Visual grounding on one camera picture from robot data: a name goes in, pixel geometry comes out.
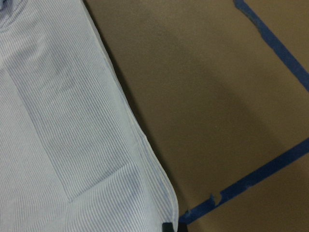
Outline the blue striped button shirt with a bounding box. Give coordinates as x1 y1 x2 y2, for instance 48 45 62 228
0 0 179 232

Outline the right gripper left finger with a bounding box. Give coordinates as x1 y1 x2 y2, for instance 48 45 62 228
162 222 173 232

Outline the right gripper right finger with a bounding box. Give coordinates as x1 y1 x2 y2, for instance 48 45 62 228
177 223 188 232

